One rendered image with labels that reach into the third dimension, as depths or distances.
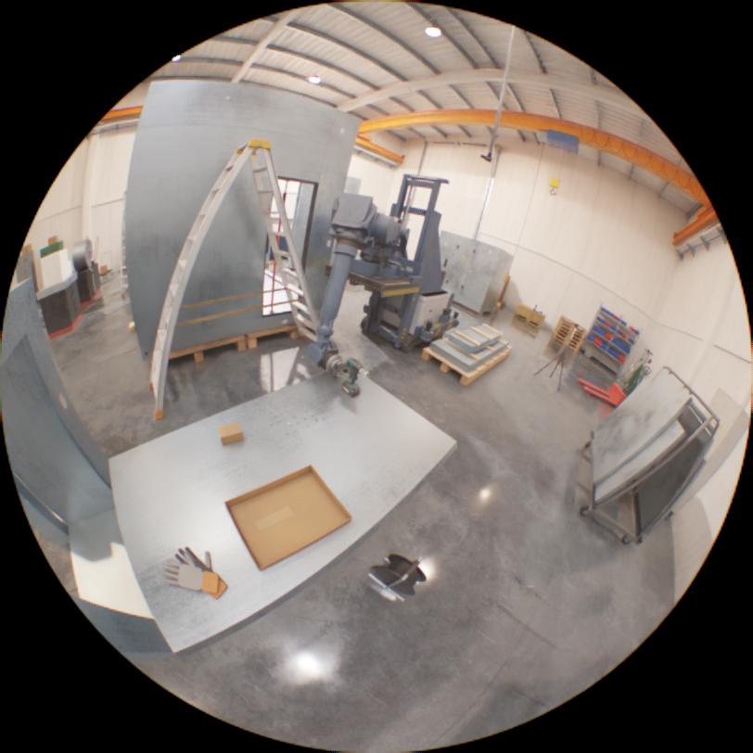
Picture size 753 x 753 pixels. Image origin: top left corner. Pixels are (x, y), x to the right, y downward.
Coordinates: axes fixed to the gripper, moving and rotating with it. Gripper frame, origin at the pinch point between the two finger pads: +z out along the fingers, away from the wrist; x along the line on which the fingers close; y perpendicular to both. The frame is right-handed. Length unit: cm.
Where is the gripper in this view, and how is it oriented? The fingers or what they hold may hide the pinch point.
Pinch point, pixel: (351, 378)
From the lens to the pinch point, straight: 156.5
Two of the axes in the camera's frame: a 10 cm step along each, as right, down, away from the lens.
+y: 2.1, -8.1, -5.5
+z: 6.8, 5.2, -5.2
